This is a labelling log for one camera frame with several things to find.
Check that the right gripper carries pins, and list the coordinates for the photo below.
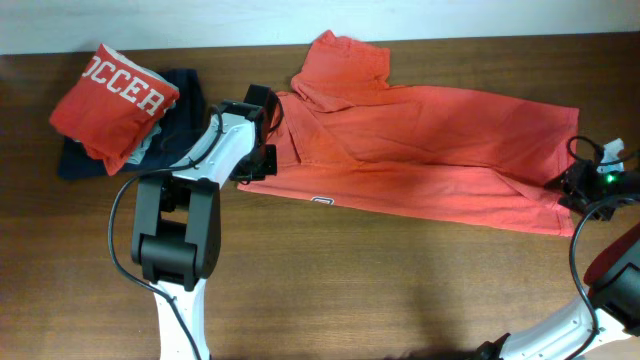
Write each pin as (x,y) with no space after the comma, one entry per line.
(578,178)

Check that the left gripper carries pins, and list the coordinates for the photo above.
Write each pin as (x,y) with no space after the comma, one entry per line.
(269,166)

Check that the orange t-shirt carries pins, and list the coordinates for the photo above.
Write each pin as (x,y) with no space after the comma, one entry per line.
(348,138)

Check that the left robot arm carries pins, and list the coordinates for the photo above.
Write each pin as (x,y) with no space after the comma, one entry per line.
(177,224)

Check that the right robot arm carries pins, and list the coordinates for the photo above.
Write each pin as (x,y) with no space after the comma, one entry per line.
(607,307)

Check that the folded navy garment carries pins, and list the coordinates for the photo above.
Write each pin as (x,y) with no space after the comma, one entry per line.
(168,141)

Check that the folded grey garment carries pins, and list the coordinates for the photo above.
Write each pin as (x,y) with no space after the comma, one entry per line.
(122,118)

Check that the folded red soccer shirt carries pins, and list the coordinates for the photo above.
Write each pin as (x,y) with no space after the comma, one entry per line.
(68,112)

